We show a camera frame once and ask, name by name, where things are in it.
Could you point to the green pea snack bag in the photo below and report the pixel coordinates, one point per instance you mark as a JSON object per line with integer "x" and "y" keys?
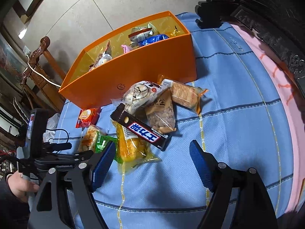
{"x": 141, "y": 33}

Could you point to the white ball snack bag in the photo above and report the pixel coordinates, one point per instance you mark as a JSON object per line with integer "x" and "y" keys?
{"x": 139, "y": 94}

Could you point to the green candy packet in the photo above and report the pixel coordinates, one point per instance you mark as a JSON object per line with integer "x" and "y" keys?
{"x": 102, "y": 141}

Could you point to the pink sesame cracker bag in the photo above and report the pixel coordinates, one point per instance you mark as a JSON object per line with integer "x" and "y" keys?
{"x": 126, "y": 49}

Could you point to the peanut kraft bag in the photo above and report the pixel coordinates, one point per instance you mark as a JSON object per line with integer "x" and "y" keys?
{"x": 160, "y": 113}

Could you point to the white plastic bag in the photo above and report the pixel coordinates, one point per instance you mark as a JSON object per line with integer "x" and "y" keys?
{"x": 52, "y": 123}

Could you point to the snickers chocolate bar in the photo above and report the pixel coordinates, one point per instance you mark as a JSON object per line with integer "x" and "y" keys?
{"x": 138, "y": 127}

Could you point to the strawberry white ball bag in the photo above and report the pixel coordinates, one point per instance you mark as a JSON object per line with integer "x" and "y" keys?
{"x": 104, "y": 56}

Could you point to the person left hand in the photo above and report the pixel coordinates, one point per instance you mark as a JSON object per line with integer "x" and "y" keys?
{"x": 21, "y": 187}

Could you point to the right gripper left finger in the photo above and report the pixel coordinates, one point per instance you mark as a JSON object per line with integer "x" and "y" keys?
{"x": 83, "y": 173}

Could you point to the carved wooden chair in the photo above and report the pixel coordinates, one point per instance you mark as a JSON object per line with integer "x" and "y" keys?
{"x": 35, "y": 72}

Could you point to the blue snack bag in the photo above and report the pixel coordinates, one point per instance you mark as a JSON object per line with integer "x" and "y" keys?
{"x": 153, "y": 39}

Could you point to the wall socket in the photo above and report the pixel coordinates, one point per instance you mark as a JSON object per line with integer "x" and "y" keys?
{"x": 26, "y": 51}

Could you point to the orange cardboard box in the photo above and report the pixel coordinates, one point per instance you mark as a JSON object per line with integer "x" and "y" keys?
{"x": 174, "y": 58}

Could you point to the red round biscuit packet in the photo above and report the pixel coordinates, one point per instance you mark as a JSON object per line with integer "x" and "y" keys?
{"x": 88, "y": 117}

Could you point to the yellow cake packet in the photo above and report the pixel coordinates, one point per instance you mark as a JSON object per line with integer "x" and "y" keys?
{"x": 131, "y": 151}

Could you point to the black carved wooden furniture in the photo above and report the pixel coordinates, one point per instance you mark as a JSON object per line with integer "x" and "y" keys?
{"x": 278, "y": 23}

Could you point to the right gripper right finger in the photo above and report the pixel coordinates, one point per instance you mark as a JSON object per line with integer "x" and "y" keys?
{"x": 253, "y": 208}

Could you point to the brown cracker packet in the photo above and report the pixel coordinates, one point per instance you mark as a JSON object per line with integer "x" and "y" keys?
{"x": 183, "y": 94}

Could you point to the white round bun packet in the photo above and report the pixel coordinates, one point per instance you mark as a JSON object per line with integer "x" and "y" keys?
{"x": 89, "y": 141}

